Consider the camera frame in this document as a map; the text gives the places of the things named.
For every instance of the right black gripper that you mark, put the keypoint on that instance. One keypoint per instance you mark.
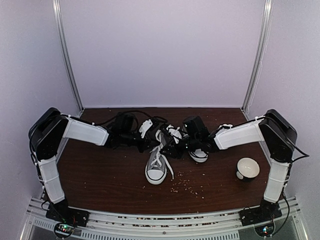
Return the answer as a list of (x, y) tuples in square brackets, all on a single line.
[(171, 146)]

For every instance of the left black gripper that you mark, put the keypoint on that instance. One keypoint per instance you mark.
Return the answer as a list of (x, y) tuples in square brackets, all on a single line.
[(146, 143)]

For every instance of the grey sneaker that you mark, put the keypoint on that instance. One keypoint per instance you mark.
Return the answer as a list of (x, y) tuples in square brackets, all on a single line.
[(158, 165), (198, 155)]

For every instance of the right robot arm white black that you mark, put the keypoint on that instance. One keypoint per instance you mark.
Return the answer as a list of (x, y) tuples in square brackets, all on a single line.
[(271, 128)]

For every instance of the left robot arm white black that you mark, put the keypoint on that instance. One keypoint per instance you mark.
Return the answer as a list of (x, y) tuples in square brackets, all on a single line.
[(54, 129)]

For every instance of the white fluted ceramic bowl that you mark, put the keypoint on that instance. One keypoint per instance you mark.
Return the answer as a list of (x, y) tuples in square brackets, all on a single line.
[(226, 126)]

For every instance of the black and white bowl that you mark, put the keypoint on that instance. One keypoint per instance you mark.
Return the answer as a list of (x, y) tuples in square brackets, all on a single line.
[(247, 169)]

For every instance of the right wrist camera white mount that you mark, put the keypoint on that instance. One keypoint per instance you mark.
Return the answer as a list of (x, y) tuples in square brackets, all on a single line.
[(173, 133)]

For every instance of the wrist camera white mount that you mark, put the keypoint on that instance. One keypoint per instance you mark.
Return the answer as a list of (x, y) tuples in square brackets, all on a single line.
[(146, 126), (173, 133)]

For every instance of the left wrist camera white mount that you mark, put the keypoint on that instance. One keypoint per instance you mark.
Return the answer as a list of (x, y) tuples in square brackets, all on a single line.
[(146, 126)]

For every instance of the left aluminium frame post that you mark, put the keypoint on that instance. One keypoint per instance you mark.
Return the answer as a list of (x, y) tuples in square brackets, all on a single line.
[(65, 53)]

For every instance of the aluminium frame post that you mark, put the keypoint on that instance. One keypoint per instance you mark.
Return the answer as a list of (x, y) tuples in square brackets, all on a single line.
[(65, 53), (257, 64)]

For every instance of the front aluminium rail frame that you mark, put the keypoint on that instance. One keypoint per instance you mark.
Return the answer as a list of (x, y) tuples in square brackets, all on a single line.
[(219, 225)]

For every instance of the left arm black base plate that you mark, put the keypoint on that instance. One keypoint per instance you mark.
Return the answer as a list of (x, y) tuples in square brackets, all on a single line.
[(70, 216)]

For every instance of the right aluminium frame post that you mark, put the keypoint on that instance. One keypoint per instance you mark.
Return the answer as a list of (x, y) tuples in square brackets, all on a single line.
[(257, 64)]

